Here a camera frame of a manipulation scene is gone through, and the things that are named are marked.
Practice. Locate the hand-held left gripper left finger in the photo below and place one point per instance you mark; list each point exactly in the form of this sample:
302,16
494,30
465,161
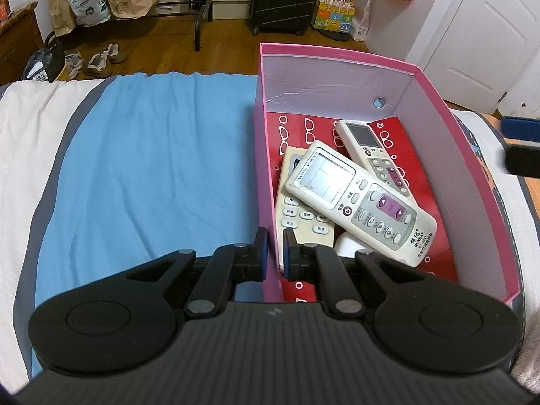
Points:
262,255

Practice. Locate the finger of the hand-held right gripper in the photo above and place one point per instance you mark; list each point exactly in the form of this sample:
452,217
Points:
523,160

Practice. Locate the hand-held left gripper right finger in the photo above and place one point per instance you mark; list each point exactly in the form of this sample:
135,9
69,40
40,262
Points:
288,257

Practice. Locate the cream remote control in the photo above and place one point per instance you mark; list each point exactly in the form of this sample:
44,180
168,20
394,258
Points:
301,219

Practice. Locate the large-screen white remote control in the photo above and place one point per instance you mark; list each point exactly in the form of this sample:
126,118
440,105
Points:
367,202

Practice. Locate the slim white remote control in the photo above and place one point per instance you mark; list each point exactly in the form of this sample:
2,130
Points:
363,135

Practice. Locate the pink cardboard box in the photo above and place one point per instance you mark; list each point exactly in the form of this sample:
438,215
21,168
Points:
337,80

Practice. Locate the small white rounded device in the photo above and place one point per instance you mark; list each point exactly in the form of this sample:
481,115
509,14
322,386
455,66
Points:
348,244

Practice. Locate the red glasses-print sheet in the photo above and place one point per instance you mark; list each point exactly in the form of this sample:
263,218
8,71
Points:
430,202

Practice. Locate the white door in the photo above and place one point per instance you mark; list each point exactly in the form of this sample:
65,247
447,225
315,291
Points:
476,50

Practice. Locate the striped blue white bedspread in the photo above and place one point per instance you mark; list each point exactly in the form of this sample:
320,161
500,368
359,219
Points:
147,156

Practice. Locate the white fluffy cloth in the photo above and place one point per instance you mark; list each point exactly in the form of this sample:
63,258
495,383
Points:
529,363

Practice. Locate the white plastic bag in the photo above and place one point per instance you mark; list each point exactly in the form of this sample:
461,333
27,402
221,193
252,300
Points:
362,21

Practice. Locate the black round stand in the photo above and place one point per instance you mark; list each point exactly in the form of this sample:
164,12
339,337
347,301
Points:
333,37

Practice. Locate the black metal clothes rack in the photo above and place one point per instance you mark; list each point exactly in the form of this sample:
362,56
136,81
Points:
198,29

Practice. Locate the colourful gift bag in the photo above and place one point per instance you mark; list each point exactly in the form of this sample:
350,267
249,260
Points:
333,17

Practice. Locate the white grey sneaker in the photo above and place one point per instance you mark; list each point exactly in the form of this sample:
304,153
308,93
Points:
74,65

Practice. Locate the black bag with white label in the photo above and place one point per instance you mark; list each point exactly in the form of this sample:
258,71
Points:
42,61

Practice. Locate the white green patterned bag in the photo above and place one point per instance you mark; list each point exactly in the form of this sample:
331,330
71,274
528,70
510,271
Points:
88,8

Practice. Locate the small brown paper bag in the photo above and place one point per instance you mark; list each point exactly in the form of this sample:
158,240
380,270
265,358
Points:
61,8

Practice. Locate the wooden nightstand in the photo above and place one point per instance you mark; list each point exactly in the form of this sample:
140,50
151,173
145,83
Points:
19,38

